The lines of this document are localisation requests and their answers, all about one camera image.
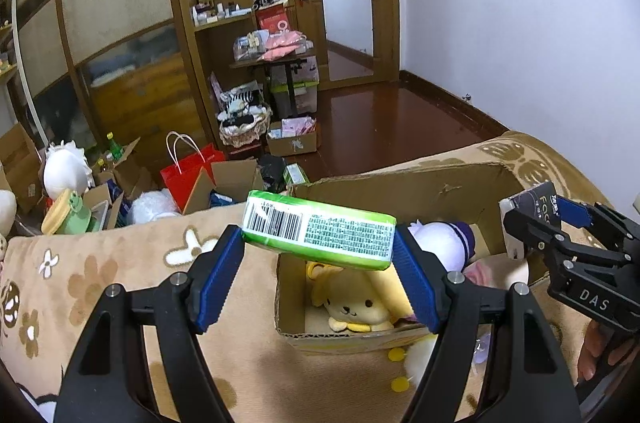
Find black tissue pack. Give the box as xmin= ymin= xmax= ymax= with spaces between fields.
xmin=498 ymin=182 xmax=559 ymax=260

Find open brown cardboard box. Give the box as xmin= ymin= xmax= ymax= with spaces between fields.
xmin=182 ymin=160 xmax=264 ymax=215

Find small wooden table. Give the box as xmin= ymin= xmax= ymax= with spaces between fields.
xmin=229 ymin=52 xmax=321 ymax=120

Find wooden wardrobe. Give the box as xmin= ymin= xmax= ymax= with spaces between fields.
xmin=0 ymin=0 xmax=213 ymax=156

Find printed cardboard box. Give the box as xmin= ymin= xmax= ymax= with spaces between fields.
xmin=273 ymin=162 xmax=552 ymax=355

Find white pole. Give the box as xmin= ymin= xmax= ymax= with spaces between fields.
xmin=9 ymin=0 xmax=52 ymax=145

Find red box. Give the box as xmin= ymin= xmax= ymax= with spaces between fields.
xmin=255 ymin=5 xmax=291 ymax=35

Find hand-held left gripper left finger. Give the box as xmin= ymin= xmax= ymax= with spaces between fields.
xmin=54 ymin=224 xmax=246 ymax=423

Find tall brown cardboard box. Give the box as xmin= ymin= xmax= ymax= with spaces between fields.
xmin=0 ymin=122 xmax=46 ymax=215

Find white round plush head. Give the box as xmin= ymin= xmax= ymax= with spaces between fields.
xmin=42 ymin=141 xmax=94 ymax=200

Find white fluffy bundle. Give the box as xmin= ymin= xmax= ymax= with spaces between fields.
xmin=127 ymin=190 xmax=182 ymax=225

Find green tissue pack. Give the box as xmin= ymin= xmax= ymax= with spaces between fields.
xmin=241 ymin=189 xmax=399 ymax=273

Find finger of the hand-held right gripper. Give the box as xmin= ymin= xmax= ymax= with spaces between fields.
xmin=501 ymin=198 xmax=568 ymax=265
xmin=556 ymin=196 xmax=632 ymax=249

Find white plush with purple hat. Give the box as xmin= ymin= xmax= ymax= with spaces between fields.
xmin=407 ymin=220 xmax=477 ymax=275

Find cardboard box with pink packets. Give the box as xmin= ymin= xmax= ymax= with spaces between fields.
xmin=266 ymin=116 xmax=319 ymax=157

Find black bag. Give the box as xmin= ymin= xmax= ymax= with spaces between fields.
xmin=257 ymin=154 xmax=289 ymax=195

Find red gift bag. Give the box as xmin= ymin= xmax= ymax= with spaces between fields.
xmin=159 ymin=132 xmax=227 ymax=215

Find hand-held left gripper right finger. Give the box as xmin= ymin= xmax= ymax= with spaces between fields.
xmin=392 ymin=224 xmax=583 ymax=423

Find white plush with yellow feet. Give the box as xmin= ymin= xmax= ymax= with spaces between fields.
xmin=388 ymin=333 xmax=442 ymax=395

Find small green box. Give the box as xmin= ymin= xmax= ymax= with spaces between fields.
xmin=282 ymin=163 xmax=312 ymax=187

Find clear storage bin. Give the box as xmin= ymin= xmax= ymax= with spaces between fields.
xmin=270 ymin=62 xmax=321 ymax=120

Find zebra striped plush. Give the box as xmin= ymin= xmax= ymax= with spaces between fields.
xmin=220 ymin=86 xmax=265 ymax=114

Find cream plush toy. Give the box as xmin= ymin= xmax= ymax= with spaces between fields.
xmin=0 ymin=190 xmax=18 ymax=240

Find cardboard box with bottles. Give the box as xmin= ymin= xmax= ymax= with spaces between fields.
xmin=92 ymin=137 xmax=153 ymax=205

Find person's right hand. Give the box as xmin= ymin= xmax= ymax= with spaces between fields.
xmin=576 ymin=318 xmax=637 ymax=385

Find green bottle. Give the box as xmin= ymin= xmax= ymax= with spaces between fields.
xmin=106 ymin=132 xmax=127 ymax=160

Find pink packets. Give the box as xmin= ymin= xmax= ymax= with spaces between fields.
xmin=263 ymin=30 xmax=308 ymax=62

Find yellow plush dog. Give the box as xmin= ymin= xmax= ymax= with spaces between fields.
xmin=306 ymin=260 xmax=403 ymax=335

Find pink and white plush pig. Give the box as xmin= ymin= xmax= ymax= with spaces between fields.
xmin=462 ymin=260 xmax=507 ymax=292

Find green frog fan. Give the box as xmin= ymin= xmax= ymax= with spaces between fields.
xmin=41 ymin=188 xmax=94 ymax=236

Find lace trimmed basket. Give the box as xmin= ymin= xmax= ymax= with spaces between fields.
xmin=217 ymin=105 xmax=274 ymax=149

